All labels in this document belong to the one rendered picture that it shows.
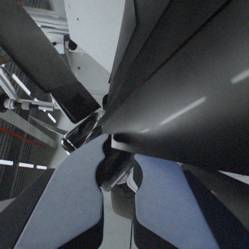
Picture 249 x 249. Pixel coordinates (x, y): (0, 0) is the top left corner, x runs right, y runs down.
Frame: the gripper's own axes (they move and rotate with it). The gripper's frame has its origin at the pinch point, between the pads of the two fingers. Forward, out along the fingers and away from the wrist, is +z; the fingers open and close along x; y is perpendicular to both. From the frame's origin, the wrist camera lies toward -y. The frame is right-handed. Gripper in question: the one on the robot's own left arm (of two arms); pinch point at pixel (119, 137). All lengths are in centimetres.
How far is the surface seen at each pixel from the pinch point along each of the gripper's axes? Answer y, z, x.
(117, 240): 640, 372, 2
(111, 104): -1.1, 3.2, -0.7
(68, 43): -1, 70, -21
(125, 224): 604, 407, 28
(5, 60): 0.2, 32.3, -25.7
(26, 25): -6.9, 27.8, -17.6
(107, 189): 15.2, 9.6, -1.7
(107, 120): 0.7, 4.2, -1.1
